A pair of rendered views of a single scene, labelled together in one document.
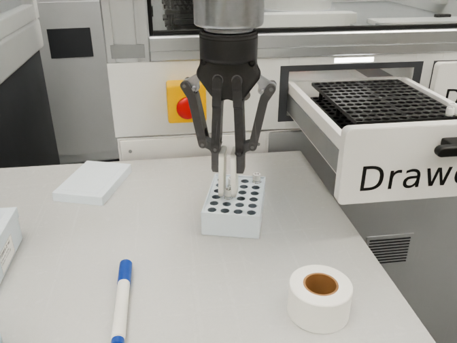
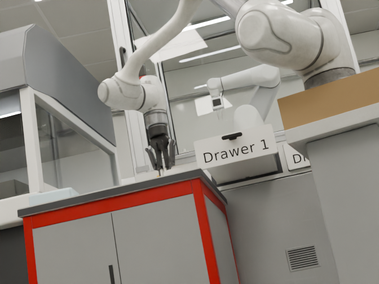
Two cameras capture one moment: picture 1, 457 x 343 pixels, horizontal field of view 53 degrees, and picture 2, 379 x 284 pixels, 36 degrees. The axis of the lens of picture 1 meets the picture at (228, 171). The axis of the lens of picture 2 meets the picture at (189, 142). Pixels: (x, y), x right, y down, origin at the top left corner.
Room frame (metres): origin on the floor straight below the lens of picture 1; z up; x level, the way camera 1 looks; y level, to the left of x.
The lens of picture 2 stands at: (-1.42, -0.72, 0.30)
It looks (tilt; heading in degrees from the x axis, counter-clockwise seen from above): 17 degrees up; 17
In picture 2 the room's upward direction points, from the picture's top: 11 degrees counter-clockwise
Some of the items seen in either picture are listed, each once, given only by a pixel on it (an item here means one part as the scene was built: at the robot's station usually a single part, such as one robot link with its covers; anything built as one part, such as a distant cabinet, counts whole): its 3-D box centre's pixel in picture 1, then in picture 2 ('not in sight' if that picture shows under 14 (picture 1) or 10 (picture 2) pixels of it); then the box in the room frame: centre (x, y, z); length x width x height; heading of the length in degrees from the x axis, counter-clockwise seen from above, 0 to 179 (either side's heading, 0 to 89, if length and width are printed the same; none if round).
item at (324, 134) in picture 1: (375, 116); (242, 163); (0.77, -0.26, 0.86); 0.40 x 0.26 x 0.06; 8
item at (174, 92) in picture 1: (186, 101); not in sight; (0.82, 0.08, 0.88); 0.07 x 0.05 x 0.07; 98
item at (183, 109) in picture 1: (187, 107); not in sight; (0.79, 0.07, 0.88); 0.04 x 0.03 x 0.04; 98
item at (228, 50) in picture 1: (228, 64); (159, 138); (0.60, 0.00, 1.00); 0.08 x 0.07 x 0.09; 82
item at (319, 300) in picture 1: (319, 297); (174, 177); (0.40, -0.10, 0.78); 0.07 x 0.07 x 0.04
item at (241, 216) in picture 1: (235, 203); not in sight; (0.61, -0.01, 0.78); 0.12 x 0.08 x 0.04; 172
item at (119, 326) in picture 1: (122, 300); not in sight; (0.41, 0.12, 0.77); 0.14 x 0.02 x 0.02; 8
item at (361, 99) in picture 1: (377, 115); not in sight; (0.76, -0.26, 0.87); 0.22 x 0.18 x 0.06; 8
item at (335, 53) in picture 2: not in sight; (318, 45); (0.26, -0.67, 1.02); 0.18 x 0.16 x 0.22; 151
